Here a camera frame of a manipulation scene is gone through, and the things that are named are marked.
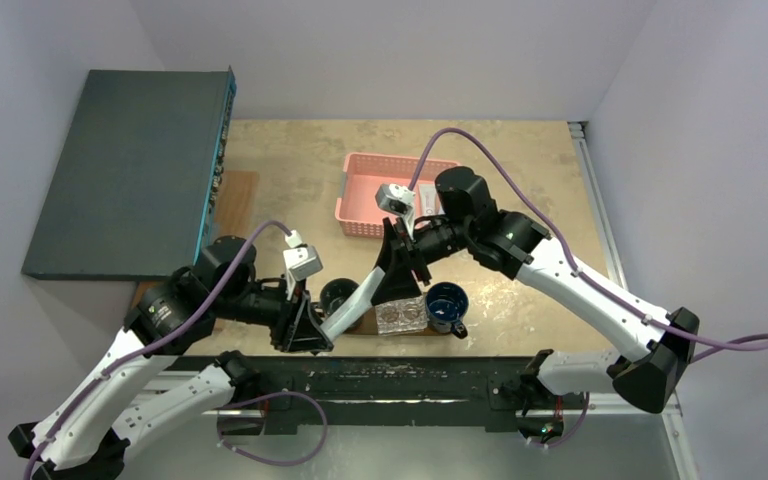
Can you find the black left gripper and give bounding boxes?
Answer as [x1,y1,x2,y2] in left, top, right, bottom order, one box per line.
[215,269,334,351]

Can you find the clear crystal toothbrush holder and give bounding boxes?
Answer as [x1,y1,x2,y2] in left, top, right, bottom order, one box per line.
[375,296,428,336]

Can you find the white grey toothpaste tube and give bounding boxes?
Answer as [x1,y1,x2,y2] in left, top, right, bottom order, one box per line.
[321,267,385,342]

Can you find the dark green grey mug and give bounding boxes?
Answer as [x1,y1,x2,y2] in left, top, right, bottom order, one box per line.
[319,278,359,318]

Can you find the navy blue mug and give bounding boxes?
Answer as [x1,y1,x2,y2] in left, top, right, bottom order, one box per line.
[424,282,469,339]

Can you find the oval dark wooden tray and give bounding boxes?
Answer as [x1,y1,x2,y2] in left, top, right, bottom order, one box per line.
[347,309,442,337]

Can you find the pink perforated plastic basket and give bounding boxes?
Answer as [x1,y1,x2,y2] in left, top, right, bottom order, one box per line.
[335,152,459,238]

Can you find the white red toothpaste tube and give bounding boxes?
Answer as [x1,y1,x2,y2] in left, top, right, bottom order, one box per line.
[418,183,439,216]

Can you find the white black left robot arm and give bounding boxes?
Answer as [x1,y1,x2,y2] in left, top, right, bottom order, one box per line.
[9,231,362,479]

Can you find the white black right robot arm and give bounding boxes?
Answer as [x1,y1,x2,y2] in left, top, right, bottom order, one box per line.
[371,167,700,413]

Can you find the light wooden base board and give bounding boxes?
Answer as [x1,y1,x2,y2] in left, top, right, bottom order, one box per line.
[128,170,261,325]

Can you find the dark grey shelf board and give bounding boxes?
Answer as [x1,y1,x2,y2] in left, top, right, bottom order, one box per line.
[21,69,237,281]

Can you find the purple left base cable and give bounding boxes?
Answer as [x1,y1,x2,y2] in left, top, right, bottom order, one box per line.
[216,393,330,468]

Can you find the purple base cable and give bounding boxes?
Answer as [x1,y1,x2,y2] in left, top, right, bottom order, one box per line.
[523,394,591,452]
[216,393,330,468]

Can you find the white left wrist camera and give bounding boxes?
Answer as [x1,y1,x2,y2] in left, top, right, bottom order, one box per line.
[282,229,323,300]

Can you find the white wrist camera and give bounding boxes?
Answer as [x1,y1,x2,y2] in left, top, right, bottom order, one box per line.
[282,229,323,300]
[375,183,417,240]

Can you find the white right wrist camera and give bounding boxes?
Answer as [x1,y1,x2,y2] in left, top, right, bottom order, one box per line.
[375,183,417,240]

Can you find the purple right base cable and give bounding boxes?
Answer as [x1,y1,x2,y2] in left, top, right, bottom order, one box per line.
[523,394,591,452]

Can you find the aluminium frame rail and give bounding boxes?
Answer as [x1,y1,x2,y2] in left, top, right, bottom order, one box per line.
[568,122,673,414]

